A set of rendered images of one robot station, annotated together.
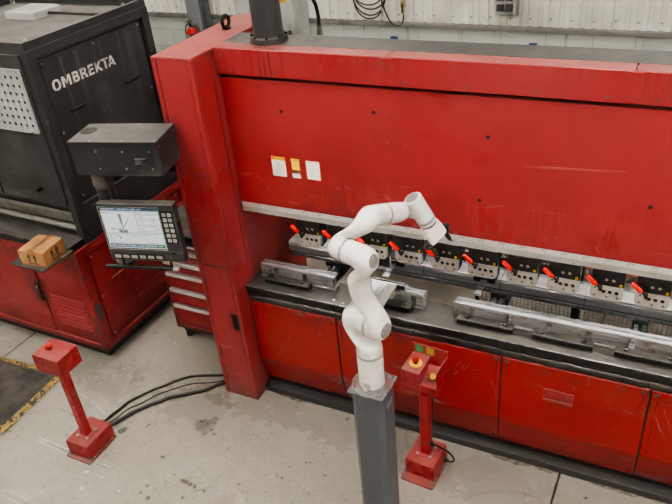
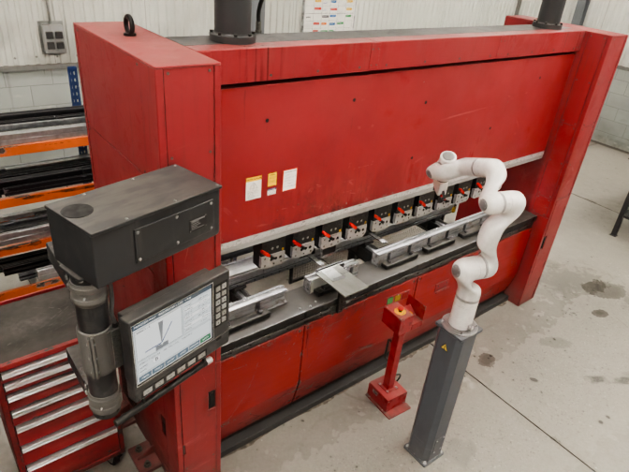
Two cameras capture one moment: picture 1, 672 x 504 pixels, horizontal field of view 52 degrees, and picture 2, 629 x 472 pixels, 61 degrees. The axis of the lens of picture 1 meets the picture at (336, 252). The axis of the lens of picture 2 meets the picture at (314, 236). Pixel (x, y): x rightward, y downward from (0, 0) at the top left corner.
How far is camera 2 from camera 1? 3.33 m
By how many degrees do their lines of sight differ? 59
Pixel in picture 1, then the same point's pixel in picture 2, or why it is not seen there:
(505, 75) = (446, 47)
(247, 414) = not seen: outside the picture
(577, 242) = not seen: hidden behind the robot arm
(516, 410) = not seen: hidden behind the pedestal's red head
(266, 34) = (247, 30)
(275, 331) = (238, 383)
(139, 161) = (197, 223)
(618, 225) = (475, 146)
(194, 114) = (211, 141)
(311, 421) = (285, 447)
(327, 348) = (290, 362)
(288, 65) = (288, 62)
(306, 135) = (289, 141)
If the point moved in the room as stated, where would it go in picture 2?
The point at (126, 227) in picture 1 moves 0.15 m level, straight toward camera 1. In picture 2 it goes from (167, 336) to (209, 342)
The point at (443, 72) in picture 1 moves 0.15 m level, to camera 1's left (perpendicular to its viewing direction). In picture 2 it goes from (413, 51) to (405, 54)
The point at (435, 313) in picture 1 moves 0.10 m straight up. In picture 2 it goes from (367, 272) to (369, 259)
